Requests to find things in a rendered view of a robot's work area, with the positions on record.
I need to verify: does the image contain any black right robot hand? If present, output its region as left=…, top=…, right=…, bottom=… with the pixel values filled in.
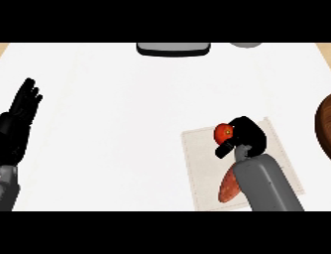
left=214, top=115, right=267, bottom=160

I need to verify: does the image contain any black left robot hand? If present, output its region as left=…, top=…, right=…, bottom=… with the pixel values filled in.
left=0, top=77, right=44, bottom=171

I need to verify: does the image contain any red tomato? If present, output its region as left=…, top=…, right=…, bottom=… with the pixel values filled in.
left=214, top=122, right=236, bottom=146

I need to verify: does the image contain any pale beige placemat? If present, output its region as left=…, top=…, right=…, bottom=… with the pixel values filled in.
left=180, top=116, right=306, bottom=212

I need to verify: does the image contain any orange-red sweet potato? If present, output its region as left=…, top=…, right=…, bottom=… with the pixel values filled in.
left=217, top=165, right=242, bottom=203

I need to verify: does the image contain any grey round object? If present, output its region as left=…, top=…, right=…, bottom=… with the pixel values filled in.
left=229, top=43, right=264, bottom=50

